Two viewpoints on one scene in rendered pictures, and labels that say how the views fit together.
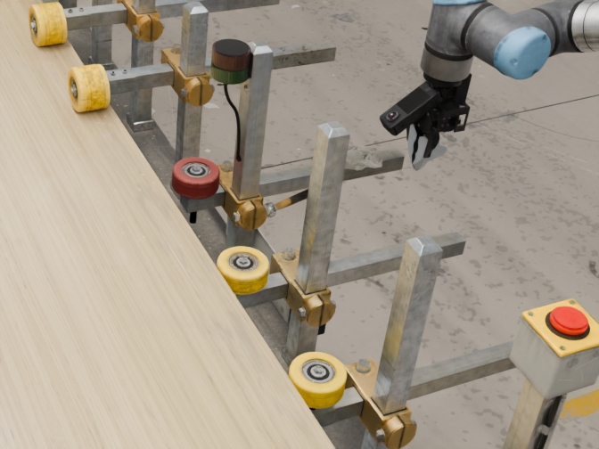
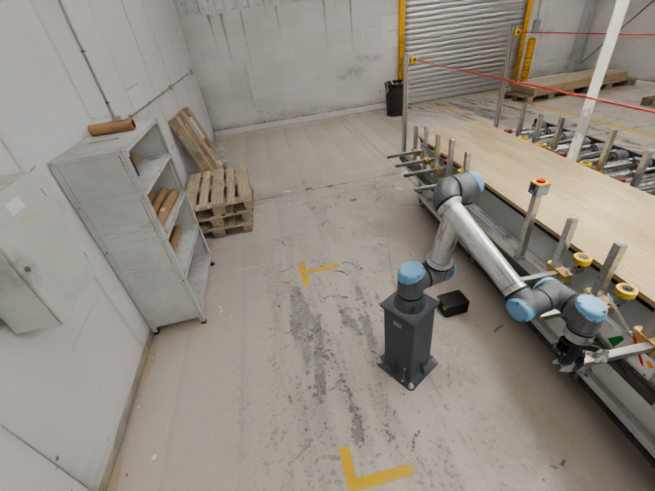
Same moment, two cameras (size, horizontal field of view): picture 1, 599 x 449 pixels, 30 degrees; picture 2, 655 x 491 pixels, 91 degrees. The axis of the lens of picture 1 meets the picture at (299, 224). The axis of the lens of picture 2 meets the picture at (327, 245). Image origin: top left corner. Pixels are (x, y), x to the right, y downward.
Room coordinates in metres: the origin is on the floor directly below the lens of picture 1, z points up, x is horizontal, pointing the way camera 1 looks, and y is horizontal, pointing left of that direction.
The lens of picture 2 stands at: (2.82, -0.66, 2.07)
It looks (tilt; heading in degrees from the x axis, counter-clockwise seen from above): 35 degrees down; 207
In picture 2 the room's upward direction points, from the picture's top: 8 degrees counter-clockwise
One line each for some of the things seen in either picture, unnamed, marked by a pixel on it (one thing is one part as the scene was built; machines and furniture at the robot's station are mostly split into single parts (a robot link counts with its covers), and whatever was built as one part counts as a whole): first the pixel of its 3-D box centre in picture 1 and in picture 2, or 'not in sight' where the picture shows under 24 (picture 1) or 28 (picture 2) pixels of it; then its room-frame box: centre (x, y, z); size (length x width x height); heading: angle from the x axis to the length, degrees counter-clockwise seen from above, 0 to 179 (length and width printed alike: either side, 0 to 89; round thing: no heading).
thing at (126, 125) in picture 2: not in sight; (112, 127); (1.17, -3.11, 1.59); 0.30 x 0.08 x 0.08; 124
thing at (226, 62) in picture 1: (231, 54); not in sight; (1.53, 0.14, 1.14); 0.06 x 0.06 x 0.02
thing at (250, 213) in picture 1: (236, 197); (651, 341); (1.58, 0.11, 0.85); 0.14 x 0.06 x 0.05; 31
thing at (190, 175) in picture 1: (194, 194); not in sight; (1.55, 0.19, 0.85); 0.08 x 0.08 x 0.11
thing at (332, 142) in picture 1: (314, 257); (600, 284); (1.34, -0.03, 0.92); 0.04 x 0.04 x 0.48; 31
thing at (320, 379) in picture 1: (314, 397); (580, 264); (1.11, -0.05, 0.85); 0.08 x 0.08 x 0.11
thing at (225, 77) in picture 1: (229, 68); not in sight; (1.53, 0.14, 1.12); 0.06 x 0.06 x 0.02
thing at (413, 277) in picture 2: not in sight; (411, 279); (1.37, -0.88, 0.79); 0.17 x 0.15 x 0.18; 135
